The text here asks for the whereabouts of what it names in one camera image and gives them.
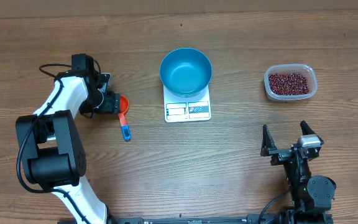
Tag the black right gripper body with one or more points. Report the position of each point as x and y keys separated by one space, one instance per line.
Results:
x=286 y=155

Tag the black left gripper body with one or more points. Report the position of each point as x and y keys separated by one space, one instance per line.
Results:
x=110 y=102

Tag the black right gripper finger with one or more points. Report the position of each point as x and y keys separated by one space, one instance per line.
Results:
x=307 y=130
x=268 y=146

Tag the orange scoop with blue handle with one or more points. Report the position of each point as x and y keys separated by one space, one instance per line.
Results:
x=123 y=108

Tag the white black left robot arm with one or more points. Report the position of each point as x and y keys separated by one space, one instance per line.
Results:
x=51 y=157

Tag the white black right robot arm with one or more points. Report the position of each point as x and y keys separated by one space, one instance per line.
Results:
x=311 y=195

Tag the white digital kitchen scale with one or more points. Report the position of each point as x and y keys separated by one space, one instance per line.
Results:
x=179 y=109

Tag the teal blue bowl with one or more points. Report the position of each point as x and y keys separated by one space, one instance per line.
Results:
x=186 y=72

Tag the red beans in container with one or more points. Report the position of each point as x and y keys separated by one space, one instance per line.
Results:
x=288 y=84

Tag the clear plastic food container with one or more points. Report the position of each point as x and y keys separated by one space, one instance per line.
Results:
x=306 y=70

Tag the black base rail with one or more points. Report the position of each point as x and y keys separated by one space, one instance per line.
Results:
x=250 y=219

